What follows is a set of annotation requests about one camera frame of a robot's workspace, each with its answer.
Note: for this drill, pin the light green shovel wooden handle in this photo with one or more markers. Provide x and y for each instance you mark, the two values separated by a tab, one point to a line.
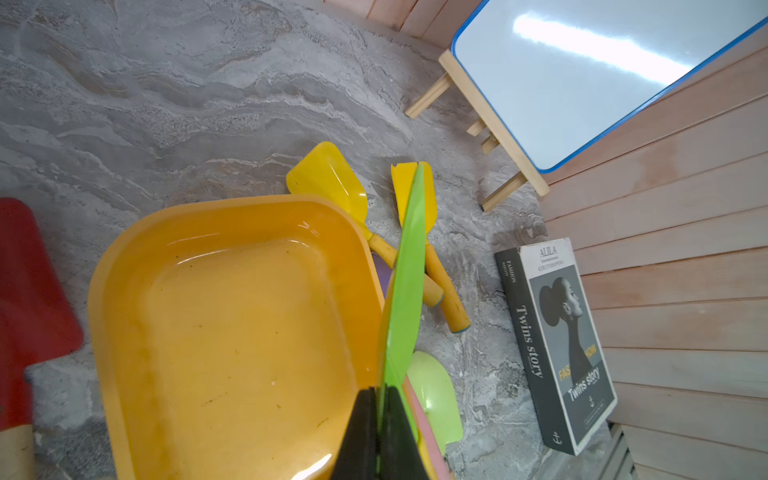
435	391

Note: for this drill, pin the yellow plastic storage box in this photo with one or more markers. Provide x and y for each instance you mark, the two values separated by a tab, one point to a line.
233	336

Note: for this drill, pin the white board blue frame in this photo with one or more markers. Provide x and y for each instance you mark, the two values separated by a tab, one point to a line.
561	75

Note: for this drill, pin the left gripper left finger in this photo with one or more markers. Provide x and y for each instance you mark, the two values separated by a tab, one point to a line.
357	456

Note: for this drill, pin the purple shovel pink handle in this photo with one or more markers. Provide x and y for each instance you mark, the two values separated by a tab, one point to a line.
384	273

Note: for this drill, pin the green pointed shovel yellow handle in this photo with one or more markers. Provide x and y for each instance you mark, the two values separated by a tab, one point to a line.
403	306

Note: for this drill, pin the wooden easel stand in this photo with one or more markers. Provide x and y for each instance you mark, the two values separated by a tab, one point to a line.
455	75

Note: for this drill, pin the yellow scoop shovel yellow handle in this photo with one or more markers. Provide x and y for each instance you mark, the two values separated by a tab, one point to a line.
325	172

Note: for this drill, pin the Twins story book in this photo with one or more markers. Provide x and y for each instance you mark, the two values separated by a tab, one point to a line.
565	367

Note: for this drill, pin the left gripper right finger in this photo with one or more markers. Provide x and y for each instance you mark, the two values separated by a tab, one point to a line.
399	457

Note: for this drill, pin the red square shovel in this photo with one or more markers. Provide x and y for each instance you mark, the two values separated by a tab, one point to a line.
37	325

